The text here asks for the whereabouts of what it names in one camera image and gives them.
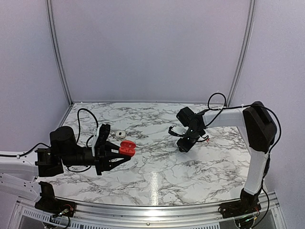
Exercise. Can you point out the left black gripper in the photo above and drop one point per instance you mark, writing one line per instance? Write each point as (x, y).
(105, 156)

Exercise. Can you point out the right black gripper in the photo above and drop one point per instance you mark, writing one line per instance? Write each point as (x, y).
(186, 146)

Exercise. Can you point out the red round cap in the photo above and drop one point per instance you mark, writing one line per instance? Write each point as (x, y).
(127, 148)

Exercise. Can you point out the white earbuds charging case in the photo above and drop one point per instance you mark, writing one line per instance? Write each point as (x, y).
(120, 134)

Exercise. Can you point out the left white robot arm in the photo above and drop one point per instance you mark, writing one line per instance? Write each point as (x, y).
(17, 170)

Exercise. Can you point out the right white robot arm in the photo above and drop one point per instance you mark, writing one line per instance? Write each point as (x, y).
(261, 131)

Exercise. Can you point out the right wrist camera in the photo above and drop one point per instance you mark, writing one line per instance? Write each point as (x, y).
(177, 131)

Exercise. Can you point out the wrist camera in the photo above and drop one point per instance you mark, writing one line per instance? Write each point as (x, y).
(177, 131)
(100, 138)

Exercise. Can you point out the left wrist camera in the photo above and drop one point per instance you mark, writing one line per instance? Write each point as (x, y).
(100, 138)

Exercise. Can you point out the aluminium front rail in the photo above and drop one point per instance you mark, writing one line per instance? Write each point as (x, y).
(103, 216)

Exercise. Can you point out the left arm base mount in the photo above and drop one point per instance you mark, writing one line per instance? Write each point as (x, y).
(49, 203)

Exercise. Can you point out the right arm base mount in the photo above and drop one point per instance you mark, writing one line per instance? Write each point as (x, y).
(247, 204)

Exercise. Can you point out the right aluminium frame post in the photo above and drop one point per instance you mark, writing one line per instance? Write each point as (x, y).
(243, 51)

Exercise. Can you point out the aluminium frame post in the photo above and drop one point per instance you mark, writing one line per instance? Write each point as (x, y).
(243, 51)
(57, 53)

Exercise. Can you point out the left aluminium frame post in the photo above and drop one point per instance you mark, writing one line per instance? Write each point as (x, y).
(57, 53)

